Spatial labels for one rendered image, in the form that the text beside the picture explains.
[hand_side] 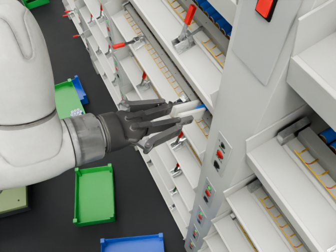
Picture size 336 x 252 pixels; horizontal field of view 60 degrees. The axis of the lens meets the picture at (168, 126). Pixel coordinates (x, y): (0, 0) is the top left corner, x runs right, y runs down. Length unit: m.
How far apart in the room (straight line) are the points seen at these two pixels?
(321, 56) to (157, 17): 0.43
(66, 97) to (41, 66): 1.54
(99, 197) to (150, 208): 0.29
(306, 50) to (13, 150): 0.41
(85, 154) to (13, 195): 1.07
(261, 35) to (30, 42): 0.29
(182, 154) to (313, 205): 0.53
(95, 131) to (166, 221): 1.13
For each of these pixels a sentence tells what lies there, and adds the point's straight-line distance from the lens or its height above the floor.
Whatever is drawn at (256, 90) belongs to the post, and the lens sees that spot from 0.39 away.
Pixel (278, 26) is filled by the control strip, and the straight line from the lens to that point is 0.32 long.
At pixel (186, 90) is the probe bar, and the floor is 0.97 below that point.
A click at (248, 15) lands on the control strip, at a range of 0.35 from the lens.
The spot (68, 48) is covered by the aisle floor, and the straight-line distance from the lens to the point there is 2.45.
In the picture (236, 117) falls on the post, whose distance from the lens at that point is 0.46.
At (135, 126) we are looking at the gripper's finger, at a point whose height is 1.07.
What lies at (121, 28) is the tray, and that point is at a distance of 1.00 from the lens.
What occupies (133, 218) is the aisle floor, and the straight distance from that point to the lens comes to 1.61.
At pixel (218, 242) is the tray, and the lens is 1.04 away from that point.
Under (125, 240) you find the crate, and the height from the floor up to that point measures 0.02.
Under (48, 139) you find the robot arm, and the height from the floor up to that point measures 1.15.
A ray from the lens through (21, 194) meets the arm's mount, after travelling 1.56.
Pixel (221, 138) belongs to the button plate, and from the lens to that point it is 0.53.
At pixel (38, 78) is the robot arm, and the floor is 1.24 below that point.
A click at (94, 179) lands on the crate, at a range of 1.72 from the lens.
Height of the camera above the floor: 1.54
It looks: 56 degrees down
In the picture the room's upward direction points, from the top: straight up
